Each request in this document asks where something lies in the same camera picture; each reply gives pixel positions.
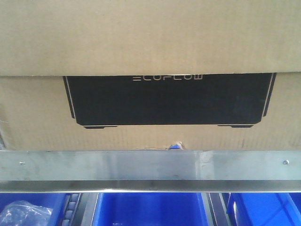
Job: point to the brown EcoFlow cardboard box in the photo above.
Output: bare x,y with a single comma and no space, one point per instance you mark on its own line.
147,74

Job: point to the blue bin behind box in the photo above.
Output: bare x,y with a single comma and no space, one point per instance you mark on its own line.
175,147

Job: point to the blue bin lower middle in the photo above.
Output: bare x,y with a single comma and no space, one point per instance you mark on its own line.
150,209

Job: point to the left roller track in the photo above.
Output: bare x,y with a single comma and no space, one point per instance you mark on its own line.
79,209

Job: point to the roller track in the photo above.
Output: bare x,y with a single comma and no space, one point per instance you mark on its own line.
215,208
79,209

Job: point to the right roller track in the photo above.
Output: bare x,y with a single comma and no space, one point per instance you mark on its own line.
215,208

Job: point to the blue bin lower left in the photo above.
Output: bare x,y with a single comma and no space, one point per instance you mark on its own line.
55,201

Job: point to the blue bin lower right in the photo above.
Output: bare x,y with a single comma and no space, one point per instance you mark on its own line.
264,209

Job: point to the clear plastic bag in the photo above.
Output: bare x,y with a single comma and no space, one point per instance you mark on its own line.
24,213

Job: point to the steel shelf front rail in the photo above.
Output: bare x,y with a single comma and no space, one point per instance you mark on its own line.
150,171

